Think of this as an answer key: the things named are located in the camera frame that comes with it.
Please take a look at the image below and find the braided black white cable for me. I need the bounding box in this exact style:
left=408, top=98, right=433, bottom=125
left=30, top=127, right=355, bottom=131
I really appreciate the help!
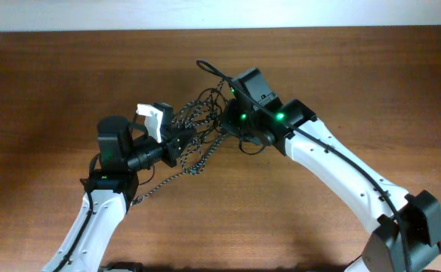
left=131, top=79, right=231, bottom=207

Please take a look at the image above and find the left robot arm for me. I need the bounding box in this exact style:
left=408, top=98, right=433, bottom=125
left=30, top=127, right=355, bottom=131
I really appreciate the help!
left=42, top=116, right=196, bottom=271

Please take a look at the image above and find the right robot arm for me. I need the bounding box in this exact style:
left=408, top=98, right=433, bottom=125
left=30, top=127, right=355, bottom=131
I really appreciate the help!
left=221, top=68, right=441, bottom=272

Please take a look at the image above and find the right camera cable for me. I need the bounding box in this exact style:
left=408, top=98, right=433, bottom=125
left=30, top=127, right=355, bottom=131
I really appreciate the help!
left=195, top=58, right=412, bottom=272

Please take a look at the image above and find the camera cable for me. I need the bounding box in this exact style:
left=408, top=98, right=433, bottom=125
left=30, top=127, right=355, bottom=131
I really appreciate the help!
left=52, top=150, right=104, bottom=272
left=195, top=58, right=412, bottom=272

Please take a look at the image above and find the left camera cable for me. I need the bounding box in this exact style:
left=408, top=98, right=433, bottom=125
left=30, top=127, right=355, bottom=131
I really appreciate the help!
left=52, top=150, right=104, bottom=272

